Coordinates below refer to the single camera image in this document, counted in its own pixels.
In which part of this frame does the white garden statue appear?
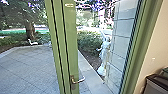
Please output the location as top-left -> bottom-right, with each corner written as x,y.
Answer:
95,29 -> 113,78

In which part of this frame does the small white wall plate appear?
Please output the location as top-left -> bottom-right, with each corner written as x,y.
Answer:
150,57 -> 156,64

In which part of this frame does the grey indoor trash bin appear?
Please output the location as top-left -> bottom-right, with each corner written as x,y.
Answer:
143,73 -> 168,94

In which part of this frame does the large garden tree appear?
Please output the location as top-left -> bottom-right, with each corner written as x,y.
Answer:
0,0 -> 46,42

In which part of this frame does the small white garden bench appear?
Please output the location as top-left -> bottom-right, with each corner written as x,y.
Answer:
27,38 -> 40,47

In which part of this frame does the green glass door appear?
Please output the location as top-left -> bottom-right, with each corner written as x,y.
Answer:
60,0 -> 141,94
0,0 -> 65,94

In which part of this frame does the silver door lever handle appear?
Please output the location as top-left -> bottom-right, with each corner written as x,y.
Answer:
69,74 -> 87,92

